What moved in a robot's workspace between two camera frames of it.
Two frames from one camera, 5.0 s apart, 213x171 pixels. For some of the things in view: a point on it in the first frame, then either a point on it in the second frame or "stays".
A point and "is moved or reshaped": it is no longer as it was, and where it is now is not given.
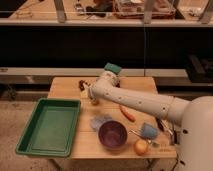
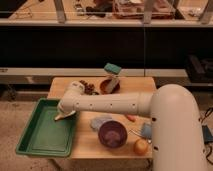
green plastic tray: [52, 128] stays
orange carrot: [127, 113] stays
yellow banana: [96, 102] is moved or reshaped
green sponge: [112, 67] stays
